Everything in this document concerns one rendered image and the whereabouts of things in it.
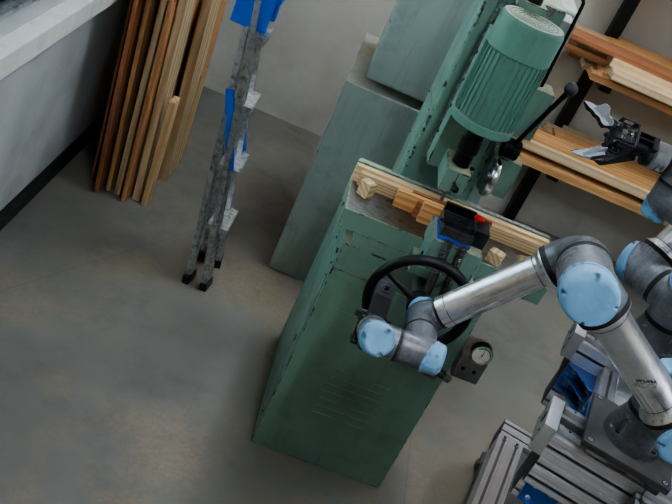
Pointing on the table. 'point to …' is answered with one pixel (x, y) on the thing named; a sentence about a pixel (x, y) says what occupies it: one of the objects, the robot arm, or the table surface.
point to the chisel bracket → (448, 171)
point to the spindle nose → (467, 149)
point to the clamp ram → (460, 210)
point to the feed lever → (534, 125)
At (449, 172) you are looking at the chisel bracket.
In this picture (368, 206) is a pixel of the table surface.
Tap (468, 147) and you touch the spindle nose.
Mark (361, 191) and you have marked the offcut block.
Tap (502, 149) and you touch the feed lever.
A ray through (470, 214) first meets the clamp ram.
